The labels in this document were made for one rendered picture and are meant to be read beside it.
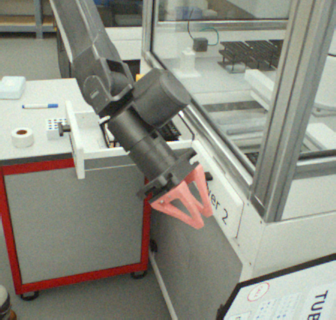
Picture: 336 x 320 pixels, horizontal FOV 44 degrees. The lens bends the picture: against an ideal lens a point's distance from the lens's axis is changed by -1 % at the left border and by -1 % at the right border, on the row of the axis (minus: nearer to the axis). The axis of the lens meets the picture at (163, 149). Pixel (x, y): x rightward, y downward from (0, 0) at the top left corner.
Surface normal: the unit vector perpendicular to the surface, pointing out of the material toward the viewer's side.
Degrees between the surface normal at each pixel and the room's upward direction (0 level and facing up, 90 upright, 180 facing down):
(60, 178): 90
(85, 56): 65
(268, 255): 90
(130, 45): 90
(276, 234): 90
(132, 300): 0
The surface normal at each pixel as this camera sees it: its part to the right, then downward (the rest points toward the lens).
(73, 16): -0.48, 0.01
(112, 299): 0.07, -0.84
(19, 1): 0.21, 0.53
